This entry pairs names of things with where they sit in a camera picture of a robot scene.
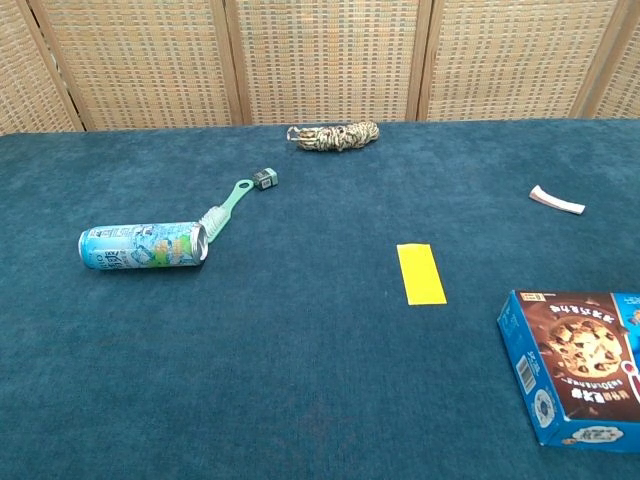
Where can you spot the small white stick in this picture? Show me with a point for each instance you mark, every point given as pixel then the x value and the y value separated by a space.
pixel 557 200

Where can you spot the yellow rectangular card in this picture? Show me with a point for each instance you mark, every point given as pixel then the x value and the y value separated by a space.
pixel 421 274

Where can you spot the light blue beverage can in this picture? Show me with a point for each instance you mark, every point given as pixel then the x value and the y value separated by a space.
pixel 142 246

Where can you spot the blue chocolate cookie box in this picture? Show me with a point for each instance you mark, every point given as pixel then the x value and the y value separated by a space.
pixel 578 364

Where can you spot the small grey green block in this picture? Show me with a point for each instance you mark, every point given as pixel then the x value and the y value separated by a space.
pixel 264 180

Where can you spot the woven bamboo folding screen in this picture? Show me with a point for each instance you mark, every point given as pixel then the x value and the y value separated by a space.
pixel 320 60

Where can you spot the blue felt table cloth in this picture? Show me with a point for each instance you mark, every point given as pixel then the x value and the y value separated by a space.
pixel 300 350

